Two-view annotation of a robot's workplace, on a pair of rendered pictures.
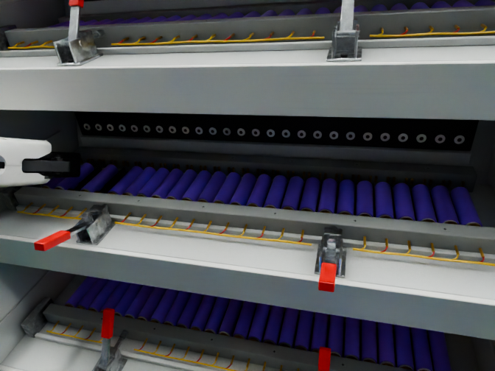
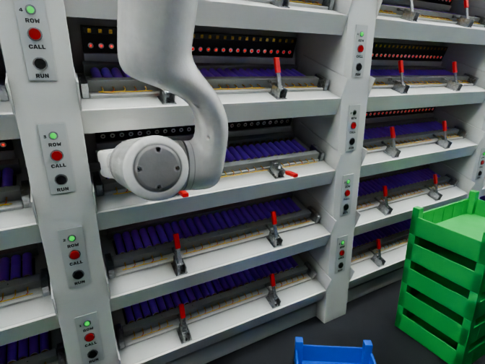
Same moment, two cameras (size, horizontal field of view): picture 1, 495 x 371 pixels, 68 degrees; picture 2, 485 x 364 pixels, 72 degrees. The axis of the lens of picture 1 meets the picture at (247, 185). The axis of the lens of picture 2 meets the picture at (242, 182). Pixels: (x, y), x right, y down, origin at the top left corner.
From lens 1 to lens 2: 58 cm
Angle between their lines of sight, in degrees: 42
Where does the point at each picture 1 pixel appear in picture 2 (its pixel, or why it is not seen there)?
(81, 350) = (152, 269)
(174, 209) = not seen: hidden behind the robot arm
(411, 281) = (301, 172)
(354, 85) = (286, 107)
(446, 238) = (303, 157)
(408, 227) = (293, 155)
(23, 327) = (110, 272)
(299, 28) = (252, 82)
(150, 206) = not seen: hidden behind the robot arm
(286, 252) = (260, 175)
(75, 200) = not seen: hidden behind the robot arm
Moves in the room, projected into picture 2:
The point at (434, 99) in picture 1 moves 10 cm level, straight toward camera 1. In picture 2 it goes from (305, 110) to (327, 114)
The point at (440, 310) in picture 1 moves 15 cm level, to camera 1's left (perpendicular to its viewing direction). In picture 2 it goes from (310, 179) to (273, 193)
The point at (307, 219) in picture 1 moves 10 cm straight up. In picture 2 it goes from (262, 160) to (263, 120)
